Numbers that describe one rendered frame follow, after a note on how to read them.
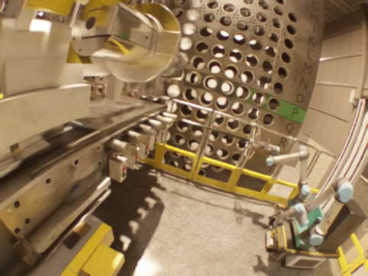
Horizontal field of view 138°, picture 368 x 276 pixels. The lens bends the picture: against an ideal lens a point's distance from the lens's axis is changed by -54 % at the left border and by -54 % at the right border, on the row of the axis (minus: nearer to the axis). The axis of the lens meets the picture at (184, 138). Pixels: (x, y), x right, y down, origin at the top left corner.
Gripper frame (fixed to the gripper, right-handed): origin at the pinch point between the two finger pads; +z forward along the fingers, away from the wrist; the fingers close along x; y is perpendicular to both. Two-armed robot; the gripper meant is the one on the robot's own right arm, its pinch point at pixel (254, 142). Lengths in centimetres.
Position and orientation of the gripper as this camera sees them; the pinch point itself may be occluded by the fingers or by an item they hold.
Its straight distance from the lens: 167.1
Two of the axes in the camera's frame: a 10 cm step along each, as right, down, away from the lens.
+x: 0.7, 2.1, 9.7
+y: -3.1, 9.3, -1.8
